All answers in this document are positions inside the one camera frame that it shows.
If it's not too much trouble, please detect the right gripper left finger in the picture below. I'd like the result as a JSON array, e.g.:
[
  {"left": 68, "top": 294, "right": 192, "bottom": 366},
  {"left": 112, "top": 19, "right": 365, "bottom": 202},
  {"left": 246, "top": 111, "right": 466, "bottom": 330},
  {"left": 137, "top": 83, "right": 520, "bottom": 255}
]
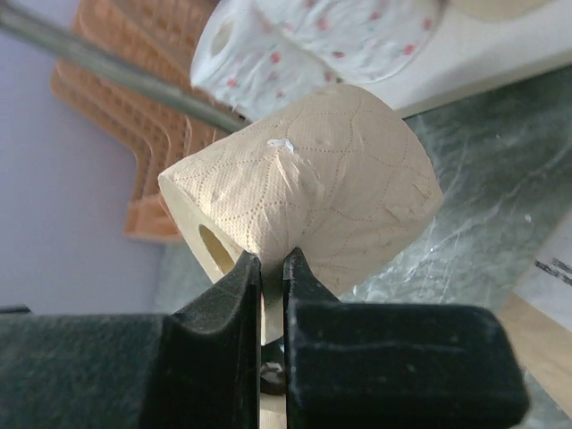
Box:
[{"left": 1, "top": 253, "right": 261, "bottom": 428}]

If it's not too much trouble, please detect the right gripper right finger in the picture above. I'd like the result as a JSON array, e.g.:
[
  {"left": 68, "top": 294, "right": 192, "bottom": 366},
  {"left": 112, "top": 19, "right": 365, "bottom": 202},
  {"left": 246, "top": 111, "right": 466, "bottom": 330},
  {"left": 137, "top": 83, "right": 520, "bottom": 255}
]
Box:
[{"left": 283, "top": 249, "right": 530, "bottom": 428}]

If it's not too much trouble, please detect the beige paper roll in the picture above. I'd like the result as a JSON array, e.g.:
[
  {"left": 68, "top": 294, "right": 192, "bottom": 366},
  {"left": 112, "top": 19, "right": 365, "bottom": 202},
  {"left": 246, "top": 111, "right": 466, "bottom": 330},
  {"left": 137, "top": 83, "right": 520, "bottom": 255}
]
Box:
[
  {"left": 450, "top": 0, "right": 551, "bottom": 22},
  {"left": 158, "top": 84, "right": 443, "bottom": 342}
]

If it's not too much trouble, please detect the kraft roll with label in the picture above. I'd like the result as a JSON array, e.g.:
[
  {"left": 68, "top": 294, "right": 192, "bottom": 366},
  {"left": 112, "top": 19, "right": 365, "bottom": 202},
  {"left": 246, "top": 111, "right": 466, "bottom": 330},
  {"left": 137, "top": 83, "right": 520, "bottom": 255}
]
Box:
[{"left": 499, "top": 214, "right": 571, "bottom": 415}]

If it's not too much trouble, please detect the white red-dotted paper roll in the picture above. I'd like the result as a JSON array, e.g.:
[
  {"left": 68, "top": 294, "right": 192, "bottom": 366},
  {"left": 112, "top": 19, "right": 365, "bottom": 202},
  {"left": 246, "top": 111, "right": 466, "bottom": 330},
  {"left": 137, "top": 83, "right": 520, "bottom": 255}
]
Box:
[{"left": 189, "top": 1, "right": 340, "bottom": 122}]

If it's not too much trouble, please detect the white two-tier shelf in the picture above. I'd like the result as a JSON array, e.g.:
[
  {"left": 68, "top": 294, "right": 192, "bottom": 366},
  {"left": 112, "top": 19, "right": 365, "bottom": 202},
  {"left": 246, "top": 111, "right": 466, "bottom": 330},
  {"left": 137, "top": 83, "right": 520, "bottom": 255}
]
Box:
[{"left": 0, "top": 0, "right": 572, "bottom": 135}]

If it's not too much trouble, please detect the orange plastic file organizer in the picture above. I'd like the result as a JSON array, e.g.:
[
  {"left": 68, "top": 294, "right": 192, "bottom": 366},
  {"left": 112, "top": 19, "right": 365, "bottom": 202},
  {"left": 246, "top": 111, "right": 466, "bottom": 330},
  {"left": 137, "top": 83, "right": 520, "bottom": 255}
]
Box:
[{"left": 50, "top": 1, "right": 230, "bottom": 243}]

